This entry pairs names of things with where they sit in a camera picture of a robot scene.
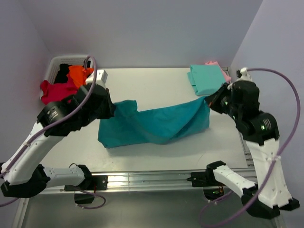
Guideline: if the teal t shirt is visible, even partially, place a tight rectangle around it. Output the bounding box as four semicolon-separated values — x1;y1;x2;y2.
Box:
97;97;210;149

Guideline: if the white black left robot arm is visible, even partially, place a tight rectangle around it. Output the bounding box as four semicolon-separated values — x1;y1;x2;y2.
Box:
0;84;115;198

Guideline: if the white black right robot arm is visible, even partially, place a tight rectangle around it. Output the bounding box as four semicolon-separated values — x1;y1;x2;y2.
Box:
205;81;300;219

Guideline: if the folded mint t shirt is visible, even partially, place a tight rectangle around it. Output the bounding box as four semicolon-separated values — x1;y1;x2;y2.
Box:
187;64;231;96

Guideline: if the folded pink t shirt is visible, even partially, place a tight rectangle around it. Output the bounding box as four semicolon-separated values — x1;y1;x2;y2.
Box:
205;61;231;82

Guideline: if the orange t shirt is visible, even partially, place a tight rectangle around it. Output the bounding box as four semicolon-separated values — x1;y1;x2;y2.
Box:
68;65;94;88

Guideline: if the black t shirt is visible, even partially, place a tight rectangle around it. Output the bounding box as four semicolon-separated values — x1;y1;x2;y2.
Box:
54;59;92;85

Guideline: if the magenta t shirt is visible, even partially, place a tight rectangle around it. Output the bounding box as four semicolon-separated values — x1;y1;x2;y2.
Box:
40;80;78;105

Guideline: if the white plastic laundry basket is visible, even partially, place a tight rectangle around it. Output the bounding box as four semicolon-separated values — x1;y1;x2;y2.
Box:
40;56;92;98

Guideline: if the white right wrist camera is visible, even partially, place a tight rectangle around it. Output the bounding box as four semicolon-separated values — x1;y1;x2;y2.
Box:
235;67;253;83

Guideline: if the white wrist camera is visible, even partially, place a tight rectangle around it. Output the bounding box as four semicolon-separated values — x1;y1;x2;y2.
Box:
235;67;253;83
85;69;108;89

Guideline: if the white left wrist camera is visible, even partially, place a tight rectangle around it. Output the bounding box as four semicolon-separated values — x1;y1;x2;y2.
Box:
85;69;108;89

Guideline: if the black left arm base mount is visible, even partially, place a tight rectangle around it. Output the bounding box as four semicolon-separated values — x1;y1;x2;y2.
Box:
64;175;108;209

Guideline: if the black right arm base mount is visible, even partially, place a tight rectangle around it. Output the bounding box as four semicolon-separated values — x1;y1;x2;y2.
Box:
187;171;225;201

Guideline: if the aluminium table edge rail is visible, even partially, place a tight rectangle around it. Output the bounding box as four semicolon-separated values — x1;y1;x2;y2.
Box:
34;170;206;196

